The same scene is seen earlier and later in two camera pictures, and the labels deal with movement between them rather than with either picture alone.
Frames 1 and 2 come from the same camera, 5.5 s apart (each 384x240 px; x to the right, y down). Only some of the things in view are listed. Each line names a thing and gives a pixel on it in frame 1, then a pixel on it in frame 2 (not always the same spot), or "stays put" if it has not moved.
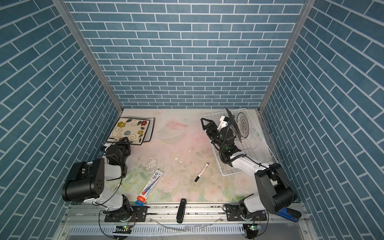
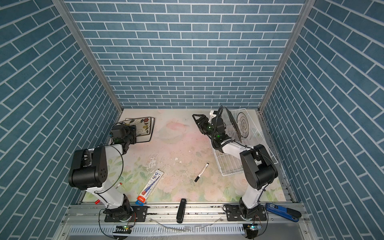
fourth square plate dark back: [234, 123] stays put
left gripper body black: [124, 148] -> [129, 134]
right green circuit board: [252, 226] stays put
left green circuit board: [124, 229] stays put
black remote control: [181, 211] stays put
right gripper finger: [210, 126] -> [201, 120]
